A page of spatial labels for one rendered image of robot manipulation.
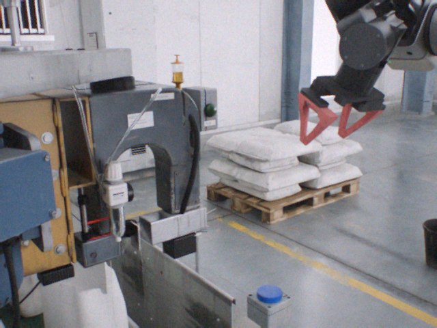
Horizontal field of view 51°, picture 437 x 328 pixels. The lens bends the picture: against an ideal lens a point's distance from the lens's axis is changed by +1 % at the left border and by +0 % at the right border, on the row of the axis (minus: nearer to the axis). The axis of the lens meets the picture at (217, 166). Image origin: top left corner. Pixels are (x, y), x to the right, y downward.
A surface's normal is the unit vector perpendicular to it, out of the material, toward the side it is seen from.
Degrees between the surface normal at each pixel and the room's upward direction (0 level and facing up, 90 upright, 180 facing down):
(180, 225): 90
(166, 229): 90
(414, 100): 90
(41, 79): 90
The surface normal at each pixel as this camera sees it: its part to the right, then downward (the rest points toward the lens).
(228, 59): 0.61, 0.21
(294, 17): -0.80, 0.18
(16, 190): 0.88, 0.11
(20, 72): 0.97, 0.06
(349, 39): -0.49, 0.37
